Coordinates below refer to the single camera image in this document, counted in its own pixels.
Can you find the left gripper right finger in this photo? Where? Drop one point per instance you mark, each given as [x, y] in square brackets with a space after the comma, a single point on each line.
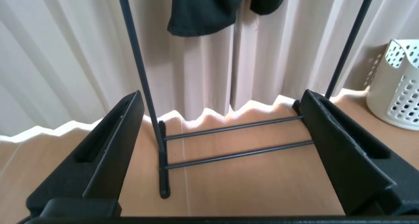
[357, 184]

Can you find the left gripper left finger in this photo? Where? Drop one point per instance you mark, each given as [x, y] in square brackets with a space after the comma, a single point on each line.
[98, 184]

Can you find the black shorts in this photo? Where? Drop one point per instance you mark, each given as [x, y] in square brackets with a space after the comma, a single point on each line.
[203, 11]

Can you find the white laundry basket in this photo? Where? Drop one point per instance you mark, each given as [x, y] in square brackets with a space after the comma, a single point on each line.
[386, 93]

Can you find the black clothes rack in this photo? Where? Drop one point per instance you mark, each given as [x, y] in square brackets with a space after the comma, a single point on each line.
[137, 53]

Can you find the beige curtain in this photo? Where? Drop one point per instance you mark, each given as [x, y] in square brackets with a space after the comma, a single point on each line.
[65, 53]

